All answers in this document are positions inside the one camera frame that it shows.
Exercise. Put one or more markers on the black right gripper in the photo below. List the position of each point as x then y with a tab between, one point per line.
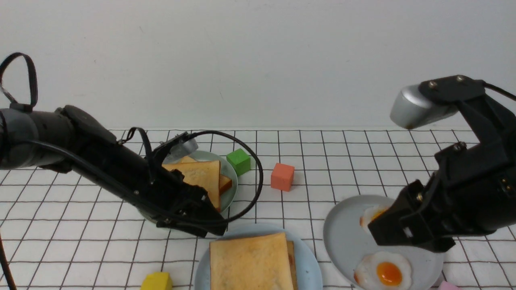
471	194

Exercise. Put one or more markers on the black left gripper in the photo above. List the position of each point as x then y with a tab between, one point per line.
142	182

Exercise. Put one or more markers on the toast slice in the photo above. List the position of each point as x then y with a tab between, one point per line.
291	253
252	263
203	174
225	183

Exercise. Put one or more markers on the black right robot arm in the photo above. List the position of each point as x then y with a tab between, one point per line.
490	121

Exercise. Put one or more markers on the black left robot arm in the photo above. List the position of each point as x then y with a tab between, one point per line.
70	140

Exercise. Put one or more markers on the green-grey bread plate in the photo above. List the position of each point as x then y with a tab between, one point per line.
227	170

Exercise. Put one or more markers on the green cube block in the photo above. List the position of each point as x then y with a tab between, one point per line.
240	161

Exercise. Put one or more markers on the yellow cube block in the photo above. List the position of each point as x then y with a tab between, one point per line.
157	281

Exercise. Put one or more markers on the orange-red cube block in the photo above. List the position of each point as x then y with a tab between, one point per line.
282	177

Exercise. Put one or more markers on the pink cube block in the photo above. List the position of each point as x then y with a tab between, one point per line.
448	286

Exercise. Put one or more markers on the far fried egg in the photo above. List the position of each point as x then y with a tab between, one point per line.
370	214

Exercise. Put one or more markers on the fried egg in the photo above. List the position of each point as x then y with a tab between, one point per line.
370	214
384	270

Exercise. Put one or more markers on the light blue plate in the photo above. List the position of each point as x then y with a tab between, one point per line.
307	268

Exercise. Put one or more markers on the near fried egg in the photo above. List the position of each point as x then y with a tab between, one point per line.
384	270

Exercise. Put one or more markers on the grey egg plate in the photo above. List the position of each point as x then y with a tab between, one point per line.
346	243

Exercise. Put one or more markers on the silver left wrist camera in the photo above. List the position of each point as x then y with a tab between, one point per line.
178	148

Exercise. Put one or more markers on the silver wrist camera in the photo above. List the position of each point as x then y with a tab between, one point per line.
178	148
412	110

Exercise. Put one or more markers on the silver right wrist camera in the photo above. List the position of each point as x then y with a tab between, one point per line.
412	110

